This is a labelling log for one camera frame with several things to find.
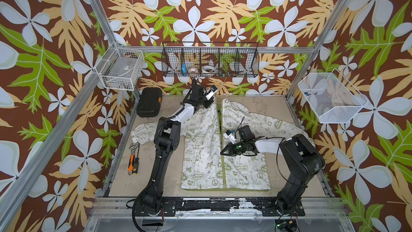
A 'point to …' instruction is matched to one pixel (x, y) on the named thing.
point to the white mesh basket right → (333, 99)
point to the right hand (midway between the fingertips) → (220, 152)
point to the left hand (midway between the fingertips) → (212, 92)
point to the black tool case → (148, 102)
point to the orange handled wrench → (132, 148)
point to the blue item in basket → (184, 68)
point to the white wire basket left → (120, 67)
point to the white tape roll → (208, 69)
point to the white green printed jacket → (204, 129)
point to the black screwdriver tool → (135, 165)
